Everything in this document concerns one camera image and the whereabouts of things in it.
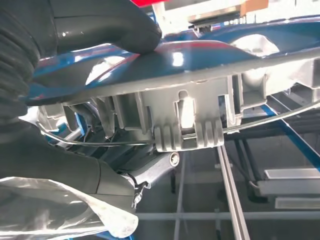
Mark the white office desk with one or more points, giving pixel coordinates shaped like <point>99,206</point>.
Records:
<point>200,13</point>

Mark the red barrier belt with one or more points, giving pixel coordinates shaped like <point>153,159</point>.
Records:
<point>147,2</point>

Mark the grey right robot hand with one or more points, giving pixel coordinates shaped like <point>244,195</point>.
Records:
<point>62,169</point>

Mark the crinkled clear plastic film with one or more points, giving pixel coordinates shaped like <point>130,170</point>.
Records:
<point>62,212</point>

